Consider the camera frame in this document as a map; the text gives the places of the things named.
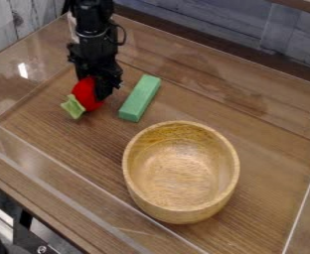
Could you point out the black table leg bracket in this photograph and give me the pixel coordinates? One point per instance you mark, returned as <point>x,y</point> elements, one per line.
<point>25,238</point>

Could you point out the red plush strawberry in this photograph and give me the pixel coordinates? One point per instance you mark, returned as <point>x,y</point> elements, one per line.
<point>81,100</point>

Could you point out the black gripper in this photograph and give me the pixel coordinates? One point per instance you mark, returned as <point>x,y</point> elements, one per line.
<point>93,56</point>

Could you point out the green rectangular block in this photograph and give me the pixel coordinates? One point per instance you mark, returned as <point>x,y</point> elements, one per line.
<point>139,98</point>

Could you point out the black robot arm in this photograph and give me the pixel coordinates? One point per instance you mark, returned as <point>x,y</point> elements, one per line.
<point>93,17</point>

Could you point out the clear acrylic enclosure wall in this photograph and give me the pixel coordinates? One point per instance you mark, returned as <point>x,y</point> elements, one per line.
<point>99,223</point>

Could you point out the wooden bowl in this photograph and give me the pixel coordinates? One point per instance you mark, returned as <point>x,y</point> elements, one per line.
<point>180,168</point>

